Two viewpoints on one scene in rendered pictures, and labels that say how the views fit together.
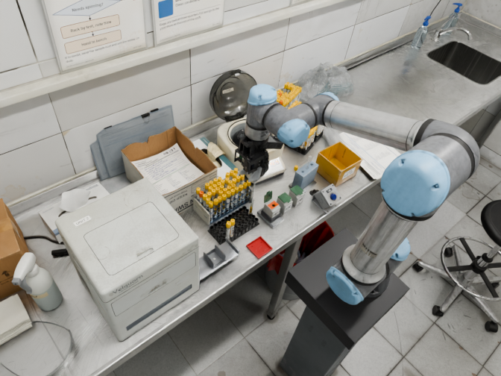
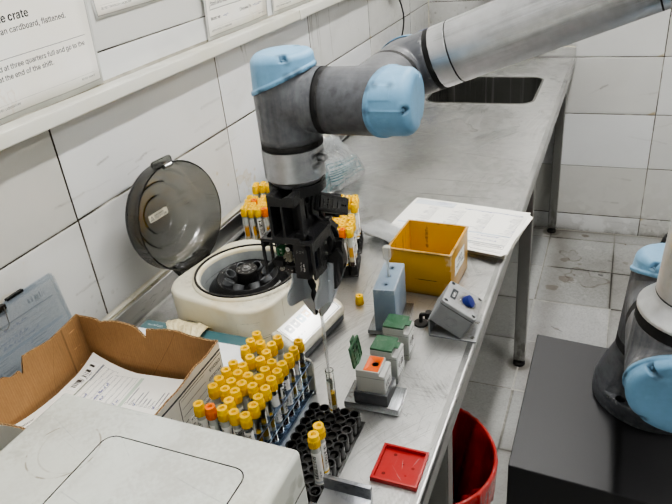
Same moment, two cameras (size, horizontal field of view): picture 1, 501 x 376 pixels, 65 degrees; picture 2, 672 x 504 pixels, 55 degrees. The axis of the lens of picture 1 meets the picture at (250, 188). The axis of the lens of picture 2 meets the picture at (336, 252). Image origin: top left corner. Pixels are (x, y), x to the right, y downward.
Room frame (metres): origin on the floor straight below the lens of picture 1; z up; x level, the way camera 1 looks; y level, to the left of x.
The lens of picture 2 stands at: (0.18, 0.20, 1.59)
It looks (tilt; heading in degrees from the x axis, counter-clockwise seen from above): 28 degrees down; 341
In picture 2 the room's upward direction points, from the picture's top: 6 degrees counter-clockwise
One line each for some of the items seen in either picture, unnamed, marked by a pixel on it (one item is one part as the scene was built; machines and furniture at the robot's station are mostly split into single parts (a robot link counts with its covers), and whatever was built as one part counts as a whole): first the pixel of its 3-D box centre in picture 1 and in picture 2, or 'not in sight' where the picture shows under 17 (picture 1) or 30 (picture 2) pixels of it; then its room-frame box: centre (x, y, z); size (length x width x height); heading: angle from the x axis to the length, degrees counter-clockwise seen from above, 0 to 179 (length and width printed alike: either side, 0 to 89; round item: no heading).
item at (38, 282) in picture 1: (37, 285); not in sight; (0.47, 0.55, 1.00); 0.09 x 0.08 x 0.24; 46
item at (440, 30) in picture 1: (456, 33); not in sight; (2.60, -1.19, 0.94); 0.24 x 0.17 x 0.14; 46
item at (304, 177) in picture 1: (304, 177); (390, 298); (1.12, -0.21, 0.92); 0.10 x 0.07 x 0.10; 143
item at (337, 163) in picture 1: (337, 164); (428, 257); (1.22, -0.35, 0.93); 0.13 x 0.13 x 0.10; 44
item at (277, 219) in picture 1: (270, 214); (375, 392); (0.93, -0.09, 0.89); 0.09 x 0.05 x 0.04; 49
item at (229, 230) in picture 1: (235, 218); (312, 429); (0.86, 0.04, 0.93); 0.17 x 0.09 x 0.11; 137
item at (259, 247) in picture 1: (259, 247); (400, 466); (0.78, -0.06, 0.88); 0.07 x 0.07 x 0.01; 46
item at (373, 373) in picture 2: (271, 210); (374, 379); (0.93, -0.09, 0.92); 0.05 x 0.04 x 0.06; 49
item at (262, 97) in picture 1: (262, 107); (289, 98); (0.89, 0.00, 1.40); 0.09 x 0.08 x 0.11; 47
